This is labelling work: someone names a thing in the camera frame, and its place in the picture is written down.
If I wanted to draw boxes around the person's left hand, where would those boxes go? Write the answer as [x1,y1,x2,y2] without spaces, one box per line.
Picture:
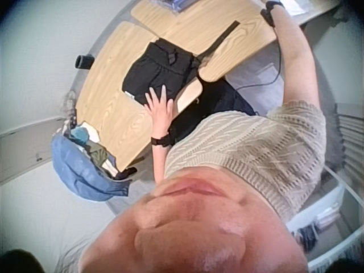
[144,84,175,138]

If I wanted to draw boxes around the black wrist band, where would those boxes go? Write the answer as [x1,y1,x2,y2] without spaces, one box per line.
[260,1,286,28]
[150,136,172,148]

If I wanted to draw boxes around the person's legs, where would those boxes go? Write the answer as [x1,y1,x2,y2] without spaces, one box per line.
[168,77,260,144]

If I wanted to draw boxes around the black cylinder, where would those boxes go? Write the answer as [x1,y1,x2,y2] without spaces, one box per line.
[75,53,95,69]

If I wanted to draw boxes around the clear blue plastic package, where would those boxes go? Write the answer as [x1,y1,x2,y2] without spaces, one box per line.
[158,0,195,14]

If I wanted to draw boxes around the blue laundry bag with clothes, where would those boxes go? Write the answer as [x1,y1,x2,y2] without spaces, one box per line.
[51,118,138,203]

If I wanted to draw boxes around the grey cabinet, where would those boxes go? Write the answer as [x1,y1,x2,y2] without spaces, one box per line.
[0,115,65,184]

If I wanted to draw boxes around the white papers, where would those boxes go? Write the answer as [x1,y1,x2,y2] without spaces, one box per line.
[284,0,311,15]

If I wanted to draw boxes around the grey ribbed radiator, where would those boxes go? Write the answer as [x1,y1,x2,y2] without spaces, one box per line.
[334,104,364,174]

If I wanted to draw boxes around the black backpack with strap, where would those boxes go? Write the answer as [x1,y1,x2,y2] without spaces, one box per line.
[121,20,240,105]

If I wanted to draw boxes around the black cable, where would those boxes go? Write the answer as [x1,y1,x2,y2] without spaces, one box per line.
[235,42,283,90]

